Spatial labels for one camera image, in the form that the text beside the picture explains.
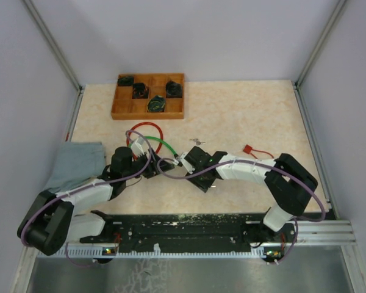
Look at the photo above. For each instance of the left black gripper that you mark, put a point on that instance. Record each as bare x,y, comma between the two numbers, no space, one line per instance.
152,168

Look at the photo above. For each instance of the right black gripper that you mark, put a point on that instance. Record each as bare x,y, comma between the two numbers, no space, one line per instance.
203,185

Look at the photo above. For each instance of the green cable lock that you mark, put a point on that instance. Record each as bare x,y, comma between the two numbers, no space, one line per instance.
164,145

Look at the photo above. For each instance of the red cable lock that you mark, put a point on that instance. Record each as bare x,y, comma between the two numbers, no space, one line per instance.
154,125

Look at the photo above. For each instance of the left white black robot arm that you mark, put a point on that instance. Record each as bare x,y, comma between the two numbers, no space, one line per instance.
55,219

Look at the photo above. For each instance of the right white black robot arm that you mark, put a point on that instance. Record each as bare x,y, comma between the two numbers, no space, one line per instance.
286,179

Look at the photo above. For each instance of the far silver key bunch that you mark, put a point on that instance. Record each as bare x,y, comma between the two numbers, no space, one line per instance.
197,141

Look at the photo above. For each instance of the blue yellow rolled tie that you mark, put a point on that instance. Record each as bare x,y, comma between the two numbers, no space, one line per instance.
156,104

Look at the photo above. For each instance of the wooden compartment tray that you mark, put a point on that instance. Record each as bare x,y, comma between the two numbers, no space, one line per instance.
124,107

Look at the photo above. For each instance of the black dotted rolled tie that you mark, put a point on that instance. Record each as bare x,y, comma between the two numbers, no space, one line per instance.
173,90

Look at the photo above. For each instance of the black orange rolled tie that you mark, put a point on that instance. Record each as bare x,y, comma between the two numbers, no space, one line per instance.
140,90

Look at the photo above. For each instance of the folded blue jeans cloth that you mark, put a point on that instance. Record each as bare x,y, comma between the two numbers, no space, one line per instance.
76,163

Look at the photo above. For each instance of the dark green rolled tie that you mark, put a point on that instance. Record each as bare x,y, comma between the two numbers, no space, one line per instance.
125,81

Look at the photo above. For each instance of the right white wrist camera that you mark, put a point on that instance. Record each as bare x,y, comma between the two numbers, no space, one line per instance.
185,163

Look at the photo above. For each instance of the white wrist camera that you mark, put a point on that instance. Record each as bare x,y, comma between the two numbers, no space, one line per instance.
139,147
185,163

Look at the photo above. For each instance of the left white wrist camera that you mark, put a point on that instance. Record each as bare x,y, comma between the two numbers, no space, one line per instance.
139,147

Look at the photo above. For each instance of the thin red wire padlock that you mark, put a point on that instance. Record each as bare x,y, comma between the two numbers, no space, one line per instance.
250,151

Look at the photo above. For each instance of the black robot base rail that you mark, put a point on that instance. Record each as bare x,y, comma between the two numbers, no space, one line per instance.
182,236

